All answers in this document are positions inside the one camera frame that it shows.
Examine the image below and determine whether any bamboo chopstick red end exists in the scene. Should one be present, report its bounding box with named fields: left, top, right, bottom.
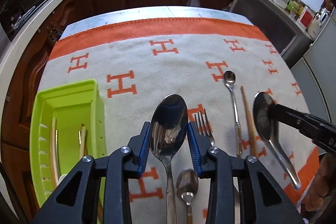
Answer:
left=79, top=124, right=86, bottom=159

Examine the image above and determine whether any steel soup spoon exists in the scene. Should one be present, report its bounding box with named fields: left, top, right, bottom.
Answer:
left=253, top=92, right=302, bottom=190

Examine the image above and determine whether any large steel spoon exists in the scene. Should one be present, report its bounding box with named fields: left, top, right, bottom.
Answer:
left=149, top=94, right=188, bottom=223

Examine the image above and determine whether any right hand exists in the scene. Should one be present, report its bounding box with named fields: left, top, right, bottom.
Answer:
left=301, top=153, right=335, bottom=211

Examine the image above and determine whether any dark wooden chopstick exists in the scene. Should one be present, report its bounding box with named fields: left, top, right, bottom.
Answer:
left=240, top=86, right=257, bottom=156

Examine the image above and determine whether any lime green plastic tray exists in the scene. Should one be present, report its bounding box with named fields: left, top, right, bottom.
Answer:
left=29, top=79, right=107, bottom=206

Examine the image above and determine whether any steel fork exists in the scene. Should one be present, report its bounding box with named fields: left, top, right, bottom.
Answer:
left=194, top=109, right=215, bottom=147

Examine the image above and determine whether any grey dishwasher cabinet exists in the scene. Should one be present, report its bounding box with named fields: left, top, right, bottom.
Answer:
left=230, top=0, right=313, bottom=68

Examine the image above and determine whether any red white canister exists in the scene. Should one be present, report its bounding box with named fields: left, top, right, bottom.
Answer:
left=297, top=6, right=315, bottom=29

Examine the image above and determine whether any green label bottle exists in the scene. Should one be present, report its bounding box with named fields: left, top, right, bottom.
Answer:
left=287, top=0, right=300, bottom=18

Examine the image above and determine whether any white bowl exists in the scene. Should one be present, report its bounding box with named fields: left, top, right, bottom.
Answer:
left=273, top=0, right=287, bottom=9

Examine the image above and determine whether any orange white H-pattern cloth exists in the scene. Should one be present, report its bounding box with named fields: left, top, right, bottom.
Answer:
left=38, top=18, right=319, bottom=223

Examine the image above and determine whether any white plastic bag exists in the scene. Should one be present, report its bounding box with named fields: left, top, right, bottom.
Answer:
left=186, top=0, right=201, bottom=7

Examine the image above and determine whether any wooden-handled steel spoon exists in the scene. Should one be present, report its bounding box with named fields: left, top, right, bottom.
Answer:
left=176, top=169, right=199, bottom=224

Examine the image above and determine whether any long-handled small steel spoon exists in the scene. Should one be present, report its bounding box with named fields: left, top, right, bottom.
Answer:
left=223, top=70, right=243, bottom=157

